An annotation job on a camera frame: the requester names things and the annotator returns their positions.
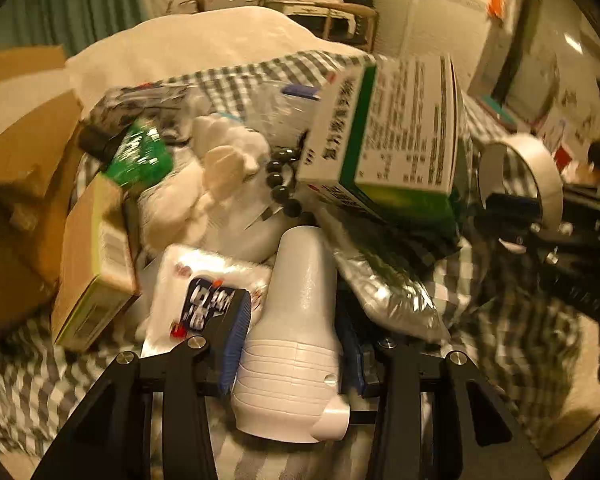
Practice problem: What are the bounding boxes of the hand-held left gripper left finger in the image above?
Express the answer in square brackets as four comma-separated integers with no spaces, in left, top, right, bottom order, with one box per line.
[30,287,253,480]

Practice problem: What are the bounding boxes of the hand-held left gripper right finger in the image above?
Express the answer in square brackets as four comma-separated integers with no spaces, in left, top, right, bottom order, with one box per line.
[337,310,553,480]

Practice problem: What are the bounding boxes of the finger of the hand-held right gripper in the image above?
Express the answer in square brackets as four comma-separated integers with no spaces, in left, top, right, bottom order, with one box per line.
[499,236,562,272]
[482,192,572,242]

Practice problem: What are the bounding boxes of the white tape roll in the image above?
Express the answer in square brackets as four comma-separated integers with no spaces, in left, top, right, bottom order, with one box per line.
[480,132,564,234]

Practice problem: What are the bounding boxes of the white plastic bottle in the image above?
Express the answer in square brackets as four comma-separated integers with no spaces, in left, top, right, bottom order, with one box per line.
[230,225,352,444]

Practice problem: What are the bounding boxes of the cream lace-trimmed cloth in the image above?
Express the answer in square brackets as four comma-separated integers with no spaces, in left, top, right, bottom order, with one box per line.
[137,112,276,261]

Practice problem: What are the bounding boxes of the brown cardboard box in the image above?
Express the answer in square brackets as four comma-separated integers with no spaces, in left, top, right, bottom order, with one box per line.
[0,45,87,342]

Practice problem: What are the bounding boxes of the grey checkered cloth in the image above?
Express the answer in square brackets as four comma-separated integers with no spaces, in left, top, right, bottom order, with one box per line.
[0,50,600,480]

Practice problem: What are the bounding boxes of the white tissue pack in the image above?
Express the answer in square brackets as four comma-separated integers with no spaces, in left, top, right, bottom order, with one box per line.
[140,245,274,356]

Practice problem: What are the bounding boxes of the silver foil bag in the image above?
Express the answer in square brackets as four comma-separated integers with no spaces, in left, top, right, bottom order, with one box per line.
[325,210,454,344]

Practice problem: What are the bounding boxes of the teal-topped stool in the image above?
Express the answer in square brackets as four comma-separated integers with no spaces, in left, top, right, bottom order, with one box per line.
[475,94,519,127]

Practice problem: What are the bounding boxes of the green and white medicine box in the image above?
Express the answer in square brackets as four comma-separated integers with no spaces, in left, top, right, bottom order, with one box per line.
[295,54,470,241]

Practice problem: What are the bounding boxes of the small brown and green box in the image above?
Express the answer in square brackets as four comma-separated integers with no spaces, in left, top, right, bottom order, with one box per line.
[50,175,144,354]

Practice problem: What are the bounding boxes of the green snack packet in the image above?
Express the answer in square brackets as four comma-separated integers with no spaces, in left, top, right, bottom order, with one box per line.
[102,120,176,191]

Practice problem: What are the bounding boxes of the small blue item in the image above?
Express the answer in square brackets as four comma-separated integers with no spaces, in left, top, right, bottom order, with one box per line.
[281,83,320,98]

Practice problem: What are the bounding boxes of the clear plastic bag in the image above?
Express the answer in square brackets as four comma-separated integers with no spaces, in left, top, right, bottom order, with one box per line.
[85,82,196,136]

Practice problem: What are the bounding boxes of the teal curtain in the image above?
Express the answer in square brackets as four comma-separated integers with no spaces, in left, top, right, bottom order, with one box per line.
[0,0,151,61]

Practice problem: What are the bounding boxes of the black bead bracelet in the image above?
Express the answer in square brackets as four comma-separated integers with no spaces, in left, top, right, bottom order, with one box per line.
[265,145,314,222]

